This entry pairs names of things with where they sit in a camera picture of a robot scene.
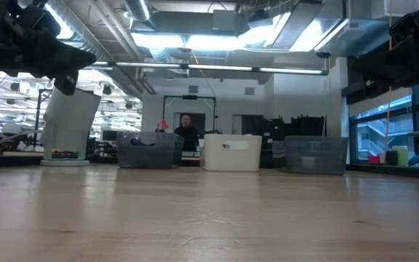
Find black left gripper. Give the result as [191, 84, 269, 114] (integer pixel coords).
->
[0, 0, 97, 96]

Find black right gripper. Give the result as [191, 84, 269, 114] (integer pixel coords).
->
[351, 3, 419, 95]

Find black braided cable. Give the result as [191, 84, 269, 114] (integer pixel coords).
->
[129, 136, 156, 147]

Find grey translucent plastic bin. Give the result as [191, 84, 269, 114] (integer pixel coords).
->
[116, 131, 185, 170]
[271, 135, 349, 176]

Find white plastic bin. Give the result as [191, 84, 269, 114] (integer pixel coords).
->
[200, 133, 263, 172]

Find pale mint cylindrical container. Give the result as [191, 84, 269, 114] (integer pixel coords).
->
[39, 86, 103, 167]

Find pale green cup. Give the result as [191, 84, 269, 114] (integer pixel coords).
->
[392, 146, 410, 167]

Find black cup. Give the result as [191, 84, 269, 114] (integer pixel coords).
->
[385, 150, 399, 167]

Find person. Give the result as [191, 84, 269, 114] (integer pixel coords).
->
[172, 113, 200, 153]

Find long ceiling light bar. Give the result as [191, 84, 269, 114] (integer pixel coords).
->
[80, 60, 330, 76]

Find white container cable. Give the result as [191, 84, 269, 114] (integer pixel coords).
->
[0, 129, 44, 151]

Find black gantry frame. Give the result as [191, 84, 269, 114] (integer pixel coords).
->
[162, 95, 217, 134]

